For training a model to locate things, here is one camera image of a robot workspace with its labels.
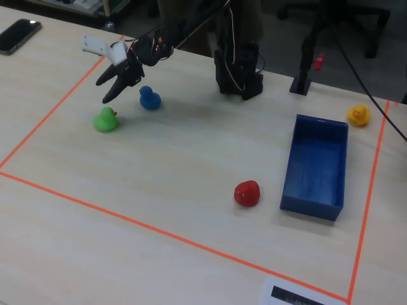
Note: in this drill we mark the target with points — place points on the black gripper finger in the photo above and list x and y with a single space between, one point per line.
122 84
111 73

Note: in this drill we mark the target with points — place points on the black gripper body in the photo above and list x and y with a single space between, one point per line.
126 74

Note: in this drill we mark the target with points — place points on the green rubber duck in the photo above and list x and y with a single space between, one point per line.
105 122

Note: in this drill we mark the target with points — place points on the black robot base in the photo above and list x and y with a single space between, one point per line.
251 82

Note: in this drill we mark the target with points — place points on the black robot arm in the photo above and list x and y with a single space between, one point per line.
181 27

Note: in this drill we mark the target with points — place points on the blue rubber duck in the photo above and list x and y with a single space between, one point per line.
149 100

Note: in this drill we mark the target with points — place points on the red rubber duck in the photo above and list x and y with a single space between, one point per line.
248 193

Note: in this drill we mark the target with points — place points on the blue rectangular open box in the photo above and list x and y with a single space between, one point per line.
318 168

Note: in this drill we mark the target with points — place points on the yellow rubber duck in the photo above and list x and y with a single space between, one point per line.
358 116

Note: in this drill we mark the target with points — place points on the black smartphone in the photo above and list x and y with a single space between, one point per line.
17 36

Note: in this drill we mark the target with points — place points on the orange tape border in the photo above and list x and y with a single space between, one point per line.
127 219

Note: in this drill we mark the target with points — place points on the black clamp stand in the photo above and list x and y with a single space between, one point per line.
300 84

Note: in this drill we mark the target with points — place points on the red clamp knob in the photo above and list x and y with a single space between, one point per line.
319 62

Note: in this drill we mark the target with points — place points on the black office chair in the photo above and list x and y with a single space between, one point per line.
359 16

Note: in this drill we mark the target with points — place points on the white printed paper sheet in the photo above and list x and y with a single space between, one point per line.
265 292

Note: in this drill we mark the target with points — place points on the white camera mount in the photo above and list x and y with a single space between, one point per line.
116 52

